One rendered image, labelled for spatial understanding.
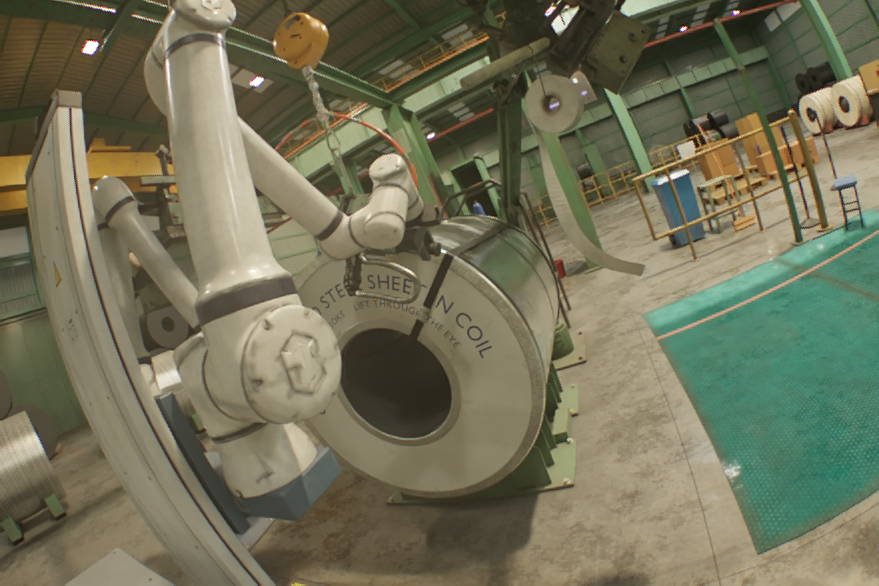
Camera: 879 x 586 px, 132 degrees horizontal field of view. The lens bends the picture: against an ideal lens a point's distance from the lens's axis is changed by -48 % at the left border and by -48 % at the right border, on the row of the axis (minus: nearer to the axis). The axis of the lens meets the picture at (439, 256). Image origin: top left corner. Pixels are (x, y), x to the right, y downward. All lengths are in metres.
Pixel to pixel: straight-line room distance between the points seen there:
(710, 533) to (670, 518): 0.18
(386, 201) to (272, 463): 0.56
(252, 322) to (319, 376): 0.11
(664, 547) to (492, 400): 0.85
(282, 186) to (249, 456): 0.53
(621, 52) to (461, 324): 0.99
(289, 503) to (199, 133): 0.58
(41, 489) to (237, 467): 5.11
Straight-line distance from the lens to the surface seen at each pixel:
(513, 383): 1.37
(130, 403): 0.71
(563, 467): 1.96
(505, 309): 1.27
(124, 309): 1.28
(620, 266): 1.06
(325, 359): 0.52
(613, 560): 1.52
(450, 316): 1.33
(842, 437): 1.80
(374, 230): 0.79
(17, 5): 3.31
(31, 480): 5.63
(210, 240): 0.53
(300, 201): 0.84
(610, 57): 1.11
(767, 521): 1.53
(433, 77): 6.56
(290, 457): 0.69
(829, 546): 1.47
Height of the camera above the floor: 1.22
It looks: 2 degrees down
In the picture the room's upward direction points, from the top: 22 degrees counter-clockwise
